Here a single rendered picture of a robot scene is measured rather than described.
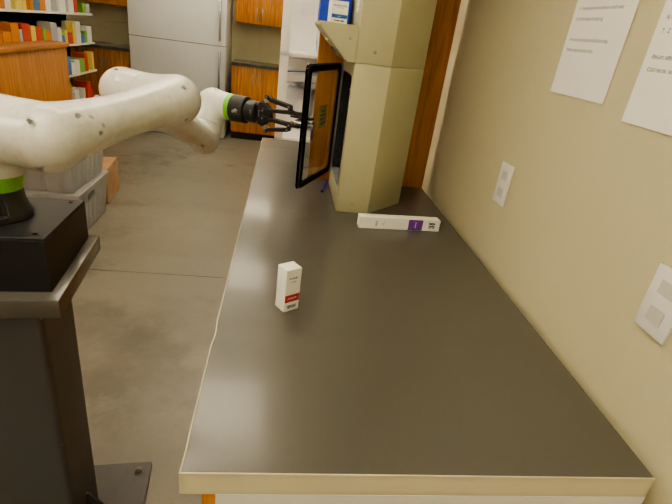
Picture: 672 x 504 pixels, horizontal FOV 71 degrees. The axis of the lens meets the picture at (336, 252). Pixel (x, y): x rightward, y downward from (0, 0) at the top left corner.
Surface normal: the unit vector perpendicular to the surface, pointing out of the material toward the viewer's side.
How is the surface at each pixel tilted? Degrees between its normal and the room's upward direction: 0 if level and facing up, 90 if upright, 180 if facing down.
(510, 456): 0
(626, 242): 90
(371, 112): 90
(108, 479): 0
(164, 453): 0
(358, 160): 90
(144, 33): 90
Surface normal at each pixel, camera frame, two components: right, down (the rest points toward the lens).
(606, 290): -0.99, -0.07
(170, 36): 0.09, 0.43
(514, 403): 0.12, -0.90
